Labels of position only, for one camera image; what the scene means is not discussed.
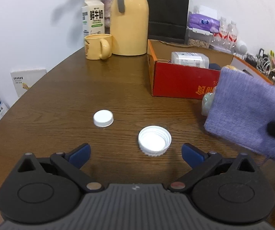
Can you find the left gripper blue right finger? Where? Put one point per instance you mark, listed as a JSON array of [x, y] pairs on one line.
[[192, 155]]

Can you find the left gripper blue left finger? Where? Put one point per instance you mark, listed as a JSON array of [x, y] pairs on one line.
[[79, 156]]

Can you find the purple knitted cloth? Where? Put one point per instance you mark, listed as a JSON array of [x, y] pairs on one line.
[[241, 110]]

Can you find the large white ribbed cap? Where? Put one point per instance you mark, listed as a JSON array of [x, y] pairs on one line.
[[154, 140]]

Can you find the small white bottle cap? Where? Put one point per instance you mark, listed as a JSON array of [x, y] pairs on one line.
[[103, 118]]

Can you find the iridescent ball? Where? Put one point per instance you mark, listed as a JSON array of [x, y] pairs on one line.
[[207, 103]]

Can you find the yellow plush toy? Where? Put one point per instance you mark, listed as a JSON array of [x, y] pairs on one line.
[[231, 67]]

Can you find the dark navy pouch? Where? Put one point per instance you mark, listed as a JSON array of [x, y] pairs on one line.
[[214, 66]]

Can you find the red cardboard pumpkin box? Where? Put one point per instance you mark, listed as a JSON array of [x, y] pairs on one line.
[[177, 81]]

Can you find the white robot figurine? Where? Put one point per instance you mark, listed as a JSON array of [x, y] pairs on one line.
[[240, 48]]

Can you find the water bottle left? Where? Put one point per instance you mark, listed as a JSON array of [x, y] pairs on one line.
[[223, 31]]

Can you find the water bottle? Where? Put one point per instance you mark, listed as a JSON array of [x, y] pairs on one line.
[[232, 34], [223, 31]]

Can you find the water bottle middle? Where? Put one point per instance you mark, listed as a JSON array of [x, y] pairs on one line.
[[232, 34]]

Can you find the yellow ceramic mug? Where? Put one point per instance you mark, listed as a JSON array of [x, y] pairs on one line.
[[98, 46]]

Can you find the clear seed container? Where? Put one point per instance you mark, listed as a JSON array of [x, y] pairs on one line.
[[198, 38]]

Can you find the purple tissue pack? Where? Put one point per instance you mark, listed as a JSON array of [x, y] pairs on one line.
[[202, 22]]

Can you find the white milk carton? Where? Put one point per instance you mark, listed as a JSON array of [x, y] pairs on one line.
[[93, 17]]

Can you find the yellow thermos jug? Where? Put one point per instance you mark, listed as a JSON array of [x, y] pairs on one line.
[[129, 27]]

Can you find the black paper bag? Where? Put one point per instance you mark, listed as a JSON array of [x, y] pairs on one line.
[[168, 20]]

